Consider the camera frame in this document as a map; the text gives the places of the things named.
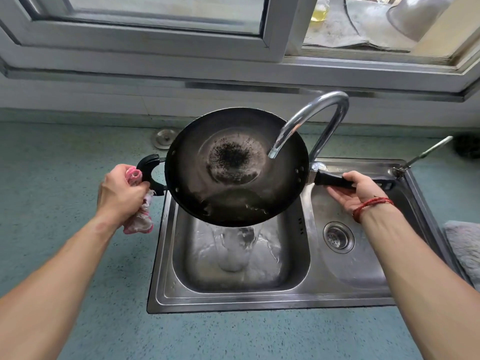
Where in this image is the person's left hand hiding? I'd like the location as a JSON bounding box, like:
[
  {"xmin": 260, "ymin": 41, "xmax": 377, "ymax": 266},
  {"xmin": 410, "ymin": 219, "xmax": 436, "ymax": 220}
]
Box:
[{"xmin": 96, "ymin": 163, "xmax": 151, "ymax": 224}]

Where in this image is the person's right hand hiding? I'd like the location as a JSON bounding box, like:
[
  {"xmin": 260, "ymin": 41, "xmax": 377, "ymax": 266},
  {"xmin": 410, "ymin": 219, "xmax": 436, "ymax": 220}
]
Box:
[{"xmin": 326, "ymin": 171, "xmax": 391, "ymax": 215}]

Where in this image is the pink and white dishcloth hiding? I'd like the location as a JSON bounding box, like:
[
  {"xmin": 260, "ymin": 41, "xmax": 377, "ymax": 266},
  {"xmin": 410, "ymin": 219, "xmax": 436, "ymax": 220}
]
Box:
[{"xmin": 123, "ymin": 166, "xmax": 155, "ymax": 235}]

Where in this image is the black wok with handles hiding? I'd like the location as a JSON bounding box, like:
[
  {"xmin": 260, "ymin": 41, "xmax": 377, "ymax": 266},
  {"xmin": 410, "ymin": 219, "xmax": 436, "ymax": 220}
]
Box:
[{"xmin": 136, "ymin": 107, "xmax": 397, "ymax": 228}]

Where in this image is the person's left forearm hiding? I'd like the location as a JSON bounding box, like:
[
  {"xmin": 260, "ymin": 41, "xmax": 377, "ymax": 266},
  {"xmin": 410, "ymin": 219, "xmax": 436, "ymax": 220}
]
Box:
[{"xmin": 0, "ymin": 210, "xmax": 125, "ymax": 360}]

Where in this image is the person's right forearm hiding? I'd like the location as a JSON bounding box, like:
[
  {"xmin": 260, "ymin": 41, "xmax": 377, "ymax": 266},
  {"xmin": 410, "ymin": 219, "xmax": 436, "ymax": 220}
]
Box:
[{"xmin": 359, "ymin": 202, "xmax": 480, "ymax": 360}]

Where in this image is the round metal countertop cap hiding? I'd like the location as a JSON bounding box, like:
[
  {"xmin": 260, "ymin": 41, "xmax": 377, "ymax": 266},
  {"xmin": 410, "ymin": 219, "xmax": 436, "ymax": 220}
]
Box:
[{"xmin": 154, "ymin": 128, "xmax": 177, "ymax": 150}]

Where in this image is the round metal sink drain strainer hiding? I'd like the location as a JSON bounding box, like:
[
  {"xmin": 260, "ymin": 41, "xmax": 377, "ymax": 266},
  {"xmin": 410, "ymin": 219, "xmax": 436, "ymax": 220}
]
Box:
[{"xmin": 323, "ymin": 221, "xmax": 355, "ymax": 254}]

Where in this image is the chrome gooseneck faucet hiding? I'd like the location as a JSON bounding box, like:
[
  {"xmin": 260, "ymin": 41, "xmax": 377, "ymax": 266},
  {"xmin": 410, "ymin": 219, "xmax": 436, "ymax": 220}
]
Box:
[{"xmin": 268, "ymin": 91, "xmax": 350, "ymax": 164}]

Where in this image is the metal rod tool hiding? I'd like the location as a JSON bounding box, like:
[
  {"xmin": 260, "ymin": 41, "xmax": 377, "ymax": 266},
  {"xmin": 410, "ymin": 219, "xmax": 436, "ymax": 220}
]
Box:
[{"xmin": 392, "ymin": 136, "xmax": 454, "ymax": 178}]

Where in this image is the stainless steel double sink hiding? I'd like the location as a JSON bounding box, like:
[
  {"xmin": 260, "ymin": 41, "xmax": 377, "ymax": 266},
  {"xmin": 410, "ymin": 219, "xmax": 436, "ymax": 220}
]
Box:
[{"xmin": 146, "ymin": 157, "xmax": 474, "ymax": 315}]

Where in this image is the dark scrubber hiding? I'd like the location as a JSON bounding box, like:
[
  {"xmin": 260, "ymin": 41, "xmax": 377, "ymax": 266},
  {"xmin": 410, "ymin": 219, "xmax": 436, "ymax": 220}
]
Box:
[{"xmin": 452, "ymin": 133, "xmax": 480, "ymax": 159}]

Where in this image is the grey fluffy cloth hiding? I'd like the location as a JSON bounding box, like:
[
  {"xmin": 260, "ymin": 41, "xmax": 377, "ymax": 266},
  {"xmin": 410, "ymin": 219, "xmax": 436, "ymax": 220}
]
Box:
[{"xmin": 443, "ymin": 220, "xmax": 480, "ymax": 291}]

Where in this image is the yellow liquid bottle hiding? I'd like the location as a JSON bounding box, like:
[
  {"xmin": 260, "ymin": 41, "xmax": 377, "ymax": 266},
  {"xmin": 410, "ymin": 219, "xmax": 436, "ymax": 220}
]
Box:
[{"xmin": 310, "ymin": 0, "xmax": 331, "ymax": 22}]

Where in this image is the clear plastic container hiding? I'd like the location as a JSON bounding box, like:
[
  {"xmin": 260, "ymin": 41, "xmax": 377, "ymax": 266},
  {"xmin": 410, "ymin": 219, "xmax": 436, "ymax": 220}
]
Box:
[{"xmin": 386, "ymin": 0, "xmax": 459, "ymax": 42}]

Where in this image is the red string bracelet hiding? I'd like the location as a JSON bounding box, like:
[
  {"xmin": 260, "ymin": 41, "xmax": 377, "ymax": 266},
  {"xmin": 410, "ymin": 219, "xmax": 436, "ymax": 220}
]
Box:
[{"xmin": 352, "ymin": 197, "xmax": 395, "ymax": 224}]

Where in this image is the grey aluminium window frame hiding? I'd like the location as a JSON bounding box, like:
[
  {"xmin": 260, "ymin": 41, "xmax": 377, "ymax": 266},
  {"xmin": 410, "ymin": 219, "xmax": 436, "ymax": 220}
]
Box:
[{"xmin": 0, "ymin": 0, "xmax": 480, "ymax": 103}]

